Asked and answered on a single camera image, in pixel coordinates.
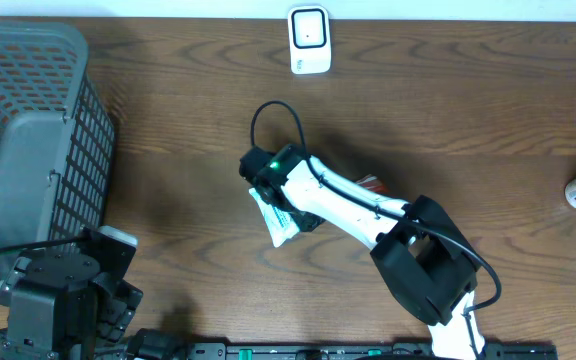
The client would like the red Top chocolate bar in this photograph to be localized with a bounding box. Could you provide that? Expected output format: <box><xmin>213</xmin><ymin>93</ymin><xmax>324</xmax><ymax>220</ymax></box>
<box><xmin>356</xmin><ymin>174</ymin><xmax>388</xmax><ymax>194</ymax></box>

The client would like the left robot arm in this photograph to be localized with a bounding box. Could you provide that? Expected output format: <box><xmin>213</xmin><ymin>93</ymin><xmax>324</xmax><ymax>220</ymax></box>
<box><xmin>0</xmin><ymin>226</ymin><xmax>143</xmax><ymax>360</ymax></box>

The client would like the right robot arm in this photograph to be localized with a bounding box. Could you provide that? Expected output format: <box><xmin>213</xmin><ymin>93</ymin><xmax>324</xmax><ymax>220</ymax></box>
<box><xmin>239</xmin><ymin>145</ymin><xmax>485</xmax><ymax>359</ymax></box>

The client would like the white barcode scanner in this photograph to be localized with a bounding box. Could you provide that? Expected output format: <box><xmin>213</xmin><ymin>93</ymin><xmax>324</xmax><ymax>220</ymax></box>
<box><xmin>287</xmin><ymin>5</ymin><xmax>332</xmax><ymax>75</ymax></box>

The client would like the grey plastic mesh basket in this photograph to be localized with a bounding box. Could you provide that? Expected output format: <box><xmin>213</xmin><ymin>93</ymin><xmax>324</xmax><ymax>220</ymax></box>
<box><xmin>0</xmin><ymin>21</ymin><xmax>116</xmax><ymax>287</ymax></box>

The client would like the black left camera cable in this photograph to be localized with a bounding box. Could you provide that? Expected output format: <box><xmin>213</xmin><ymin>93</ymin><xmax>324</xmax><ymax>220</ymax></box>
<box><xmin>0</xmin><ymin>235</ymin><xmax>89</xmax><ymax>269</ymax></box>

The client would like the black camera cable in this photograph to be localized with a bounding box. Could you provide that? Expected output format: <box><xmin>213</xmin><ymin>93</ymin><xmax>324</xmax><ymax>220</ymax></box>
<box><xmin>0</xmin><ymin>235</ymin><xmax>89</xmax><ymax>269</ymax></box>
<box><xmin>250</xmin><ymin>100</ymin><xmax>502</xmax><ymax>359</ymax></box>

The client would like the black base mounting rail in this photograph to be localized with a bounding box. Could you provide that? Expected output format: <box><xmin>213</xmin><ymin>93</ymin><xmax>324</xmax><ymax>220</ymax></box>
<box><xmin>92</xmin><ymin>327</ymin><xmax>560</xmax><ymax>360</ymax></box>

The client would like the black right camera cable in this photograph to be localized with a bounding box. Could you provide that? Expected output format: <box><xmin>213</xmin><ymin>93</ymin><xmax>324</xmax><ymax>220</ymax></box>
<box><xmin>250</xmin><ymin>100</ymin><xmax>502</xmax><ymax>359</ymax></box>

